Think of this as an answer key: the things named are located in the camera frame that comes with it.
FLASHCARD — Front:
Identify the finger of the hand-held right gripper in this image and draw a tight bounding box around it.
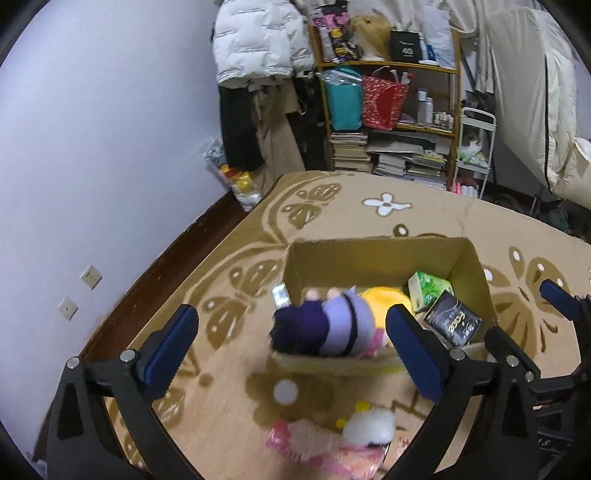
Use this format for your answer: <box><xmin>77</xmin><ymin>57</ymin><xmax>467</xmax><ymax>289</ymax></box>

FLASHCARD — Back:
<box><xmin>484</xmin><ymin>326</ymin><xmax>543</xmax><ymax>384</ymax></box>
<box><xmin>539</xmin><ymin>279</ymin><xmax>591</xmax><ymax>324</ymax></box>

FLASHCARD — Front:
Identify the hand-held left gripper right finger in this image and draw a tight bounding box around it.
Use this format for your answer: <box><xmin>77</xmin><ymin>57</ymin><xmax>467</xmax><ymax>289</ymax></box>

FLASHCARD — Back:
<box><xmin>385</xmin><ymin>304</ymin><xmax>540</xmax><ymax>480</ymax></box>

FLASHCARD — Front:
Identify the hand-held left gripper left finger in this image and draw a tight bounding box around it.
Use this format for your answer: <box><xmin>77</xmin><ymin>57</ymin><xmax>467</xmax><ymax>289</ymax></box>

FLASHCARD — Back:
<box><xmin>45</xmin><ymin>304</ymin><xmax>200</xmax><ymax>480</ymax></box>

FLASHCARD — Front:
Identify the pink swirl roll plush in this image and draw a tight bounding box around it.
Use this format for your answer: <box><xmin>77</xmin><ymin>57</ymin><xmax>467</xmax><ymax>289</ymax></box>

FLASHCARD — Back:
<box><xmin>365</xmin><ymin>330</ymin><xmax>398</xmax><ymax>359</ymax></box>

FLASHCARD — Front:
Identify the black tissue pack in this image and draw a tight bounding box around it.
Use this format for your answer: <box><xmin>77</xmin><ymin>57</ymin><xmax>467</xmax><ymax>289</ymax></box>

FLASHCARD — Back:
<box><xmin>424</xmin><ymin>291</ymin><xmax>482</xmax><ymax>347</ymax></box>

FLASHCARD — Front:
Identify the yellow bear plush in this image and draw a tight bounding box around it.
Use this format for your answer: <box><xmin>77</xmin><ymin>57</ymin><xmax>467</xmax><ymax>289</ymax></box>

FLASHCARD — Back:
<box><xmin>360</xmin><ymin>286</ymin><xmax>414</xmax><ymax>315</ymax></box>

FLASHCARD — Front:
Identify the green tissue pack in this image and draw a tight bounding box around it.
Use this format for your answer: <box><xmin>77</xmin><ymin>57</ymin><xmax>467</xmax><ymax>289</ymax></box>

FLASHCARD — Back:
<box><xmin>407</xmin><ymin>271</ymin><xmax>455</xmax><ymax>312</ymax></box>

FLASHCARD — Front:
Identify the purple-haired plush doll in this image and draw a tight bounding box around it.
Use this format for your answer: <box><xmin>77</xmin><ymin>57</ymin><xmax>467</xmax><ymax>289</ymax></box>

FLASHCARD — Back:
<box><xmin>270</xmin><ymin>286</ymin><xmax>376</xmax><ymax>357</ymax></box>

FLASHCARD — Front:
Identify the printed cardboard box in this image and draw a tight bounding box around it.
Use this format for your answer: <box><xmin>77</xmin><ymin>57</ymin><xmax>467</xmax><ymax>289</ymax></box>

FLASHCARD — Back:
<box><xmin>270</xmin><ymin>236</ymin><xmax>500</xmax><ymax>376</ymax></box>

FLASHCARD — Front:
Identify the pink plush doll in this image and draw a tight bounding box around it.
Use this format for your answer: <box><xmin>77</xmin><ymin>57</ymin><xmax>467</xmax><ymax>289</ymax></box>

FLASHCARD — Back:
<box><xmin>265</xmin><ymin>406</ymin><xmax>398</xmax><ymax>478</ymax></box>

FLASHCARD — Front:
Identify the white plush in trolley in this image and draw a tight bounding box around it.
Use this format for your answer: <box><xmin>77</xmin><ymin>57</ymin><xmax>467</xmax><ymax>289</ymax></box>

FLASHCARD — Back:
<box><xmin>459</xmin><ymin>134</ymin><xmax>488</xmax><ymax>162</ymax></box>

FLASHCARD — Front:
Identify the plastic-wrapped toy bundle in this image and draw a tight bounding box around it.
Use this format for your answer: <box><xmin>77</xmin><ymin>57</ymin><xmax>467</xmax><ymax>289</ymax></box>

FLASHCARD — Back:
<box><xmin>203</xmin><ymin>136</ymin><xmax>264</xmax><ymax>213</ymax></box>

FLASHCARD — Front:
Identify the white trolley cart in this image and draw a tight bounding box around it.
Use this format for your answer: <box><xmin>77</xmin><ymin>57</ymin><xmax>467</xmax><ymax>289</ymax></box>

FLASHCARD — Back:
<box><xmin>450</xmin><ymin>107</ymin><xmax>497</xmax><ymax>199</ymax></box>

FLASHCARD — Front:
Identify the neat stack of books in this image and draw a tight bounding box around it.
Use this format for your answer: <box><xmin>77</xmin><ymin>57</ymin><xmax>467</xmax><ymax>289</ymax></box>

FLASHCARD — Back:
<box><xmin>329</xmin><ymin>131</ymin><xmax>371</xmax><ymax>172</ymax></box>

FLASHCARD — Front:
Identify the row of cosmetic bottles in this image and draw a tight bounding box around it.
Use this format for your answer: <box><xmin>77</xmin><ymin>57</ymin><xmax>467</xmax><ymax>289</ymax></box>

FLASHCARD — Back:
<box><xmin>416</xmin><ymin>88</ymin><xmax>455</xmax><ymax>130</ymax></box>

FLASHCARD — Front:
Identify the black hanging coat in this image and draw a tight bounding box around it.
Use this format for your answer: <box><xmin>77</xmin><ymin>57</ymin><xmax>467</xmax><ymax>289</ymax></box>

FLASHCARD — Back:
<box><xmin>219</xmin><ymin>85</ymin><xmax>264</xmax><ymax>171</ymax></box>

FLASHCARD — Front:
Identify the beige hanging garment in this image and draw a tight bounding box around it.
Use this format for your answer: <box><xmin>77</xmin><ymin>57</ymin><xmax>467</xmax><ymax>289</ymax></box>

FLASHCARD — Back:
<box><xmin>252</xmin><ymin>83</ymin><xmax>305</xmax><ymax>174</ymax></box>

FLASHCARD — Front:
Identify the red gift bag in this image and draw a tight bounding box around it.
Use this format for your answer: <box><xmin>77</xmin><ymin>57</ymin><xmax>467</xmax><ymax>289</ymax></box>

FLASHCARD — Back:
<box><xmin>361</xmin><ymin>67</ymin><xmax>411</xmax><ymax>131</ymax></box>

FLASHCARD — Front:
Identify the teal bag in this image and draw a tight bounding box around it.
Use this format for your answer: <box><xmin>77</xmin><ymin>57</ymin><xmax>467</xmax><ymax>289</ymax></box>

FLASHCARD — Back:
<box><xmin>321</xmin><ymin>67</ymin><xmax>364</xmax><ymax>131</ymax></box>

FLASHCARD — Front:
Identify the wooden shelf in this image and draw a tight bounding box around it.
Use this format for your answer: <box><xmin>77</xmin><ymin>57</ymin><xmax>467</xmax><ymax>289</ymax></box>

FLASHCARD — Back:
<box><xmin>308</xmin><ymin>21</ymin><xmax>462</xmax><ymax>190</ymax></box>

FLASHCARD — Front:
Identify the white plastic bag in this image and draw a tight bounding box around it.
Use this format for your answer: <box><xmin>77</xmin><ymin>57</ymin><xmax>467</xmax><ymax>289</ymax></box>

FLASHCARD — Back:
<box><xmin>421</xmin><ymin>2</ymin><xmax>455</xmax><ymax>69</ymax></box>

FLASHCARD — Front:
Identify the black box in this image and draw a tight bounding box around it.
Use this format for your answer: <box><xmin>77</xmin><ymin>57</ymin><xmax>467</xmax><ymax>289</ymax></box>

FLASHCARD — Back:
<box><xmin>390</xmin><ymin>30</ymin><xmax>423</xmax><ymax>62</ymax></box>

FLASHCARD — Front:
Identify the blonde wig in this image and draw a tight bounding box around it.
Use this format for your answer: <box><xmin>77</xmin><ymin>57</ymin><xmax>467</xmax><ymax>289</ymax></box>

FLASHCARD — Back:
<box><xmin>353</xmin><ymin>15</ymin><xmax>392</xmax><ymax>61</ymax></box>

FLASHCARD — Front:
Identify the white puffer jacket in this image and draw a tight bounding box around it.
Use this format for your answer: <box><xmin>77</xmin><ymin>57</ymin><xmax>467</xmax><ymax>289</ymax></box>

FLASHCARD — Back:
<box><xmin>213</xmin><ymin>0</ymin><xmax>315</xmax><ymax>86</ymax></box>

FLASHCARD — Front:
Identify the pink and black printed bag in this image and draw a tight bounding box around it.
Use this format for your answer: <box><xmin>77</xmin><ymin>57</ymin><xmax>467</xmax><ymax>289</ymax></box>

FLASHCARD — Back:
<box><xmin>311</xmin><ymin>2</ymin><xmax>361</xmax><ymax>63</ymax></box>

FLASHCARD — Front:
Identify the dark wooden bed frame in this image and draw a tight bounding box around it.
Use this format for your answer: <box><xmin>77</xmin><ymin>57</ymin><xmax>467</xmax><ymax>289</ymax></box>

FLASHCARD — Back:
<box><xmin>76</xmin><ymin>178</ymin><xmax>282</xmax><ymax>365</ymax></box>

